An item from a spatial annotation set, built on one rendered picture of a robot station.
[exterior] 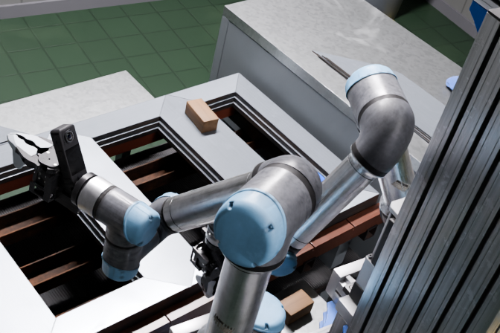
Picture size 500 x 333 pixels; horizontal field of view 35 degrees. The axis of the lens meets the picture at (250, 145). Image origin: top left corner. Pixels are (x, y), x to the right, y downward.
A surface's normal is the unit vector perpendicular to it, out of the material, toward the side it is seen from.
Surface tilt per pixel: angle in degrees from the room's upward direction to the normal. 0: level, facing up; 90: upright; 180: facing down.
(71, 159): 61
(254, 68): 90
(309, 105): 90
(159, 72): 0
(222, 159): 0
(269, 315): 8
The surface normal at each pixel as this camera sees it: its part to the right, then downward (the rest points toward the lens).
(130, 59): 0.20, -0.76
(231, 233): -0.49, 0.34
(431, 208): -0.83, 0.20
